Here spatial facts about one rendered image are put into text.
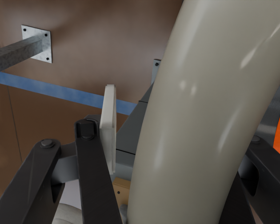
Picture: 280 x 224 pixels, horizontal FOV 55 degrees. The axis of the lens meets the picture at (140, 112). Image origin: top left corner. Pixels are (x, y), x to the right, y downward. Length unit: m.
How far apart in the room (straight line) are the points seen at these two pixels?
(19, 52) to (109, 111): 1.51
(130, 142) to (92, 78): 0.86
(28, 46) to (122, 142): 0.98
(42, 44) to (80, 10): 0.35
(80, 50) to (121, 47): 0.27
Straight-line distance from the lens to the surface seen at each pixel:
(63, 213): 0.79
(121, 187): 0.84
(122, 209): 0.88
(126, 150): 0.88
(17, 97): 2.14
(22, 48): 1.66
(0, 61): 1.56
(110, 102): 0.17
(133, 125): 0.99
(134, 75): 1.58
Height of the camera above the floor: 1.38
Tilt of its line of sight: 56 degrees down
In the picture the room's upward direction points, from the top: 146 degrees counter-clockwise
